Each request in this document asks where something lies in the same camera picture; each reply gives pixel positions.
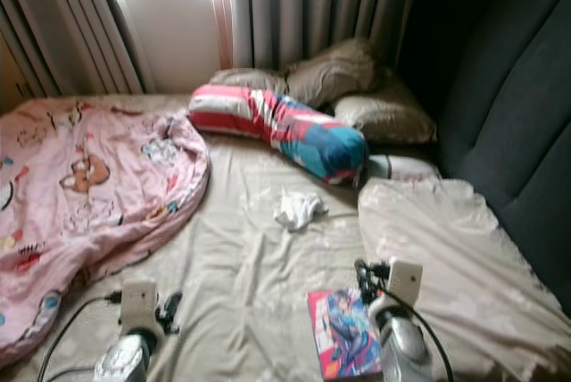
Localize anime cover book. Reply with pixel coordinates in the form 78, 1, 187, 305
306, 288, 383, 381

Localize beige leaf-print bed sheet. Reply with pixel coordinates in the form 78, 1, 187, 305
13, 92, 571, 382

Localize white crumpled cloth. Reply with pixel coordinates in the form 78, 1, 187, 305
274, 190, 329, 233

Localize white pillow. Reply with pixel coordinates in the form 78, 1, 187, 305
366, 152, 443, 182

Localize pink cartoon-print quilt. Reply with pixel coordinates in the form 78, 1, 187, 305
0, 96, 211, 365

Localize red white blue bolster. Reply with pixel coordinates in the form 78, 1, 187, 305
187, 83, 369, 187

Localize dark padded headboard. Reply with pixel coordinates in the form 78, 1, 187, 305
397, 0, 571, 316

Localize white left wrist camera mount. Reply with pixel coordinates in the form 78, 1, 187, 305
120, 279, 160, 336

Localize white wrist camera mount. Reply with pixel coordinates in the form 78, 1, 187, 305
120, 279, 160, 336
385, 257, 425, 307

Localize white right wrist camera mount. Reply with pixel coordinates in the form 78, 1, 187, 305
385, 257, 425, 307

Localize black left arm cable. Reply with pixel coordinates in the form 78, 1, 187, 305
45, 291, 124, 382

